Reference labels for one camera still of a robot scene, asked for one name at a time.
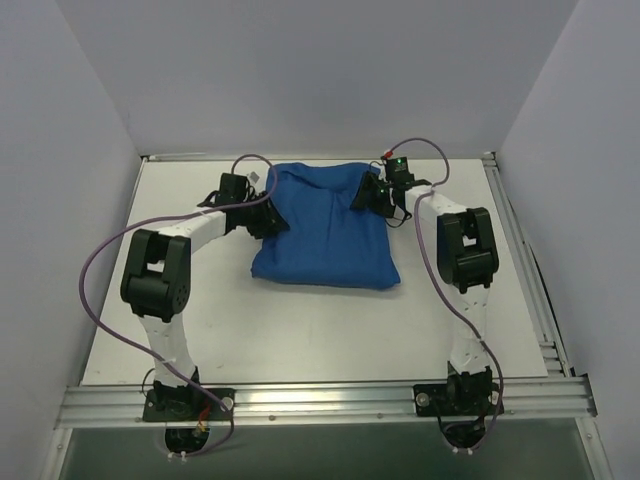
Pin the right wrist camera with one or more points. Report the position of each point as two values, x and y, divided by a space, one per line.
396 169

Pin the front aluminium rail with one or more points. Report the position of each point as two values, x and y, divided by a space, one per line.
325 404

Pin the aluminium rail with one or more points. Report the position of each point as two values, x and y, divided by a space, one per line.
531 280
325 404

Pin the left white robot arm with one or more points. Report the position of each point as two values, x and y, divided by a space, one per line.
156 282

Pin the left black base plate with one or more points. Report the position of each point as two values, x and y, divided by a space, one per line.
182 404

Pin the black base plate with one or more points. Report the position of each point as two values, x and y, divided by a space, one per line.
431 400
182 404

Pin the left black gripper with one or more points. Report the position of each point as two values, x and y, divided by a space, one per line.
270 218

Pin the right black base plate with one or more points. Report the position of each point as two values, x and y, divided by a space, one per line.
431 400

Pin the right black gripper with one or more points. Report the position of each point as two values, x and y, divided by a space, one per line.
371 193

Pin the blue surgical drape cloth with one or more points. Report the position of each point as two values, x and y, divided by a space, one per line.
327 243

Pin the right aluminium rail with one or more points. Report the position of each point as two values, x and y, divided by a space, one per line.
531 280

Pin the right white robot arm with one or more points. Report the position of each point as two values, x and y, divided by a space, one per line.
457 244

